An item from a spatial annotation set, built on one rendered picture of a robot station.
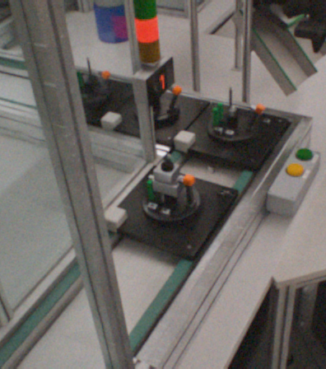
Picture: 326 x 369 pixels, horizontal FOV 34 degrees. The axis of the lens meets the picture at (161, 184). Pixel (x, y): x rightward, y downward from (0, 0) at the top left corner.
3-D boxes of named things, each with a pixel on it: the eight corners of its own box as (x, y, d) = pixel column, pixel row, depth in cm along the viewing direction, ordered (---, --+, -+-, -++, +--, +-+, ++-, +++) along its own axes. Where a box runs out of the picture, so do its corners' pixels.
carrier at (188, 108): (211, 106, 164) (210, 69, 156) (172, 150, 149) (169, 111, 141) (143, 91, 175) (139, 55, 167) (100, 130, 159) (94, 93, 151)
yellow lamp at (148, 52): (165, 55, 125) (163, 35, 122) (153, 64, 122) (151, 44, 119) (146, 51, 127) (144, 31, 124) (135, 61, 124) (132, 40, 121)
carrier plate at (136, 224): (238, 195, 132) (239, 189, 131) (193, 262, 117) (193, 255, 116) (154, 170, 143) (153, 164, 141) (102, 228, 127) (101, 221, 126)
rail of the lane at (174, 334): (309, 145, 160) (314, 114, 153) (160, 396, 104) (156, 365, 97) (291, 141, 163) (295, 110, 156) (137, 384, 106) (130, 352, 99)
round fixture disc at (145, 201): (211, 196, 130) (211, 189, 129) (183, 234, 121) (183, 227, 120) (160, 180, 136) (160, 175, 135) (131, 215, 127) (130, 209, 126)
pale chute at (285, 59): (308, 77, 166) (319, 71, 162) (286, 96, 158) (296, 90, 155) (254, 2, 163) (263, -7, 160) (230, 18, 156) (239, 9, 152)
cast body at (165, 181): (186, 186, 125) (184, 162, 121) (177, 198, 122) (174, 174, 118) (154, 177, 129) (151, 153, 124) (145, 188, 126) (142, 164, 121)
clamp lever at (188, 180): (196, 201, 125) (194, 175, 120) (192, 206, 123) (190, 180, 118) (182, 197, 126) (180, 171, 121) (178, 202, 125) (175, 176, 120)
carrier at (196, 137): (288, 124, 154) (291, 86, 146) (256, 173, 138) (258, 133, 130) (211, 107, 164) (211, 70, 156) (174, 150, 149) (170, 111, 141)
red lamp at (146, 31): (163, 35, 122) (161, 13, 119) (151, 44, 119) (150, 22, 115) (144, 31, 124) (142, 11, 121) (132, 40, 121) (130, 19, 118)
